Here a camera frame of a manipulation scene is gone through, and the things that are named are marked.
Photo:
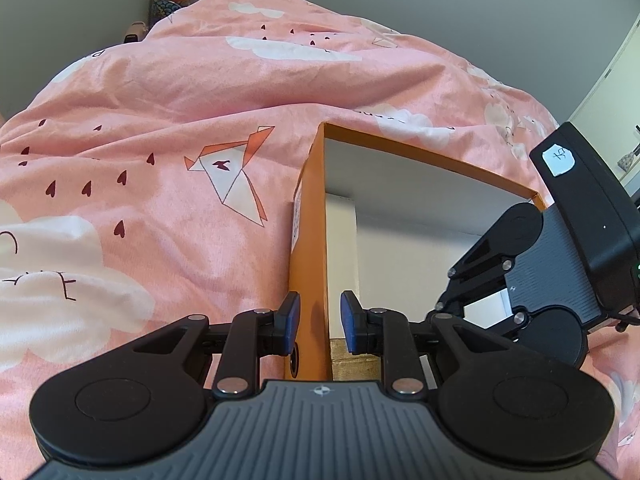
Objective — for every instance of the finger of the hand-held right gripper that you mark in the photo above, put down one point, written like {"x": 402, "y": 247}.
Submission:
{"x": 505, "y": 322}
{"x": 475, "y": 265}

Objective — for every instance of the grey speckled small object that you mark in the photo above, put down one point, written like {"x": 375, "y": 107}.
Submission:
{"x": 627, "y": 161}

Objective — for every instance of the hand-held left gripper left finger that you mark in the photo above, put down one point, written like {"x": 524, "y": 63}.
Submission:
{"x": 290, "y": 322}

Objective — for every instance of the pink printed blanket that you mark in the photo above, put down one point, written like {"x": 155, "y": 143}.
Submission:
{"x": 150, "y": 110}

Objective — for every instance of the orange cardboard box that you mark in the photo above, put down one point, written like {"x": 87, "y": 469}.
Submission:
{"x": 312, "y": 220}

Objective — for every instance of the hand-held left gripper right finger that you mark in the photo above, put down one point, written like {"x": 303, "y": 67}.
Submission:
{"x": 348, "y": 322}

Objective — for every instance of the white box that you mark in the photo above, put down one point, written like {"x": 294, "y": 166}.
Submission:
{"x": 342, "y": 260}

